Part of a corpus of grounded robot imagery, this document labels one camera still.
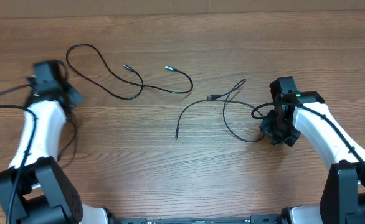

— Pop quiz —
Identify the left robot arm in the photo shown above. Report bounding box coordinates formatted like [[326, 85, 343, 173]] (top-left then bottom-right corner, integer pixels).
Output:
[[0, 60, 118, 224]]

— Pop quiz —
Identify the black usb cable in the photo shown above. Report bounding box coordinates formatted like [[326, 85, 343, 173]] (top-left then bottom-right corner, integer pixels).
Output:
[[206, 78, 267, 143]]

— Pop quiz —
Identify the black cable white tag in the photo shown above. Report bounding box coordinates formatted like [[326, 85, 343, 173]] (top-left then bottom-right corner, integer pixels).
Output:
[[174, 100, 265, 143]]

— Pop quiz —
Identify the black cable silver plug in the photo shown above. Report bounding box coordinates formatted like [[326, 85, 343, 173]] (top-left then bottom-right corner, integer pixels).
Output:
[[65, 43, 194, 101]]

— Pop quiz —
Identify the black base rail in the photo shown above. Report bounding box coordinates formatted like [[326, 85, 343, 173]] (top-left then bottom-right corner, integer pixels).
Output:
[[105, 207, 292, 224]]

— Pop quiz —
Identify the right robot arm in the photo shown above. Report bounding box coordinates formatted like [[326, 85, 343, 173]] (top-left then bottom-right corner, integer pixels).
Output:
[[260, 77, 365, 223]]

